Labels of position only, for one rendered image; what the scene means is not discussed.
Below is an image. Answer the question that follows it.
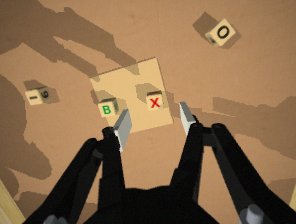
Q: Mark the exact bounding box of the cream block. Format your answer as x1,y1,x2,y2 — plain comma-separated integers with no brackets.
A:
98,97,119,117
25,87,52,105
146,90,164,111
205,18,236,47

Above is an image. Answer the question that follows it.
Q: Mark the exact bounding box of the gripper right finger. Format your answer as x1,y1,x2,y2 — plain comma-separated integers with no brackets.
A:
155,101,296,224

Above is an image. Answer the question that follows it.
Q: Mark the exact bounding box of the tan square mat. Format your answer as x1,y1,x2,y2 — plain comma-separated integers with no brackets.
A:
89,58,173,133

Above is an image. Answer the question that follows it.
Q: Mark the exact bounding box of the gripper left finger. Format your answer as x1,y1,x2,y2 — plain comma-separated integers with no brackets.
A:
22,109,132,224

